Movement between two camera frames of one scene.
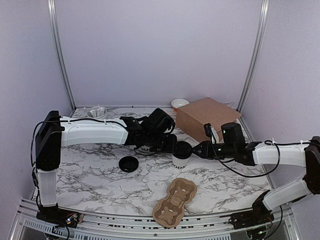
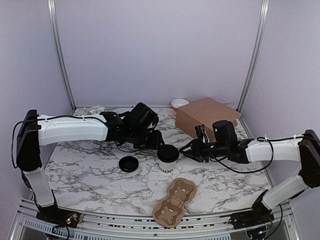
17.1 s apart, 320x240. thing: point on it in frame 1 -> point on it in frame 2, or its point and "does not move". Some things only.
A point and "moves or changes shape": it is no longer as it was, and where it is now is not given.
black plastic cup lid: x=128 y=164 does not move
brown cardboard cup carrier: x=171 y=213 does not move
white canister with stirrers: x=96 y=112 does not move
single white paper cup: x=180 y=163 -> x=167 y=162
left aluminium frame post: x=53 y=17 does not move
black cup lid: x=183 y=150 moves or changes shape
